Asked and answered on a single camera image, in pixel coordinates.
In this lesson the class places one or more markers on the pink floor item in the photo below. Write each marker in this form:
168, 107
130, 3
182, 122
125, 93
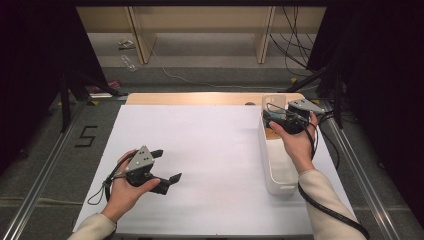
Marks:
108, 86

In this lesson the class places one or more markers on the white flat paper stack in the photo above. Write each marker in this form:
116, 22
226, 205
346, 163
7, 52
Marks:
100, 95

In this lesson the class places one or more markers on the white plastic storage box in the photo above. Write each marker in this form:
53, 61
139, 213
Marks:
278, 166

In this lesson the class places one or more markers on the dark curtain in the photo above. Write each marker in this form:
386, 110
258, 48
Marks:
383, 83
30, 66

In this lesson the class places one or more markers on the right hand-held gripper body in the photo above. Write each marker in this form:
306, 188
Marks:
305, 106

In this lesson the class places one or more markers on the yellow tape piece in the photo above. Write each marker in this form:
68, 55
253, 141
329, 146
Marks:
315, 101
293, 80
94, 102

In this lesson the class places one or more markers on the metal floor rail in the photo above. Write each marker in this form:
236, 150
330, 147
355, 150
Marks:
31, 196
371, 200

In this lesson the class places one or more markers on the white table mat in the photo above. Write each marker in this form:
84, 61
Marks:
216, 206

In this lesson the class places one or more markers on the person's left hand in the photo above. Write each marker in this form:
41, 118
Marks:
123, 196

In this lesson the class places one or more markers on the small pale floor item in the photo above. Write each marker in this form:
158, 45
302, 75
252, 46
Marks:
126, 43

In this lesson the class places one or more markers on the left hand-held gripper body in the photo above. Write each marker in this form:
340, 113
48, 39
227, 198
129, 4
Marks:
140, 160

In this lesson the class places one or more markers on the wooden shelf unit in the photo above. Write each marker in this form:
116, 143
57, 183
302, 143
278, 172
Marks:
206, 20

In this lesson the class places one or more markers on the person's right hand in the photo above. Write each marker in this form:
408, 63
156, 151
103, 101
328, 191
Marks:
298, 146

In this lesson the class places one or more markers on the black metal stand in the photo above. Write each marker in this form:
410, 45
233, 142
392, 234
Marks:
338, 106
65, 106

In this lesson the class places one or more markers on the clear plastic piece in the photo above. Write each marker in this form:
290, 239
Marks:
129, 63

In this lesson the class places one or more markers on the dark round table grommet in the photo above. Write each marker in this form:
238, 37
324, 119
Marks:
250, 103

